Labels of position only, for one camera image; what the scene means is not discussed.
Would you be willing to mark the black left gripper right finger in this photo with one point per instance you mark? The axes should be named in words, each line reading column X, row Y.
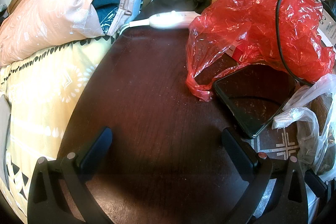
column 276, row 191

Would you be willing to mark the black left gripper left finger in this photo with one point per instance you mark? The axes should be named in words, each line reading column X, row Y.
column 58, row 193

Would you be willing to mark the pink quilt pillow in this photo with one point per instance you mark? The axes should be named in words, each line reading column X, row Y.
column 38, row 24

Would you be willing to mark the black smartphone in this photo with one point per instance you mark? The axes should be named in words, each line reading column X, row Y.
column 252, row 96

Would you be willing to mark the yellow patterned bed sheet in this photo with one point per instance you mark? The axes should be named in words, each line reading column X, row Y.
column 42, row 92

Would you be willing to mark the clear plastic bag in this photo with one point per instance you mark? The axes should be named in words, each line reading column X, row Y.
column 312, row 109

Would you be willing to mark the red plastic bag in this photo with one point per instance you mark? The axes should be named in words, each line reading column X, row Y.
column 280, row 33

